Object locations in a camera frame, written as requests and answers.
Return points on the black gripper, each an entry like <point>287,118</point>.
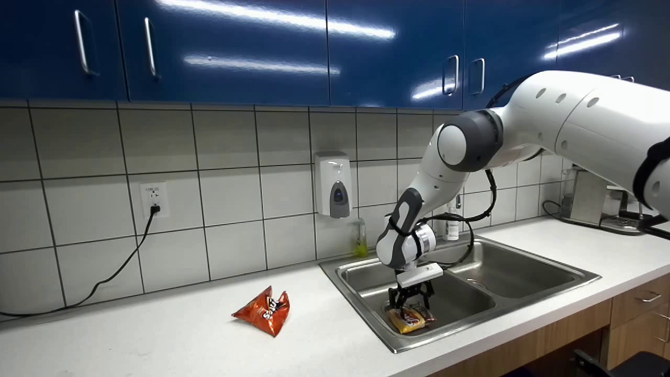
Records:
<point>411,288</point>

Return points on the yellow chip packet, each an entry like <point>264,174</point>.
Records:
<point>406,320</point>

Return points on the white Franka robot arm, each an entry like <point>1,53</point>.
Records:
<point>592,118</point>

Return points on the stainless steel double sink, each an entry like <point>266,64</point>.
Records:
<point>509,275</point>

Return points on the red chip packet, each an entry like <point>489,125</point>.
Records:
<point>264,315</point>

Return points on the green dish soap bottle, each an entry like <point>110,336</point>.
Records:
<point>360,249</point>

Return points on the clear pump soap bottle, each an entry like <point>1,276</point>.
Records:
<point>452,228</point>

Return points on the silver countertop appliance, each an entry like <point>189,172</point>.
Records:
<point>588,200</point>

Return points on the wooden base cabinet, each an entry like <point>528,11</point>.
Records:
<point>629,342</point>

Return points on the white wall soap dispenser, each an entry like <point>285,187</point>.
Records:
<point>330,181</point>

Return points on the white wall outlet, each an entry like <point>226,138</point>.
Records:
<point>148,194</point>

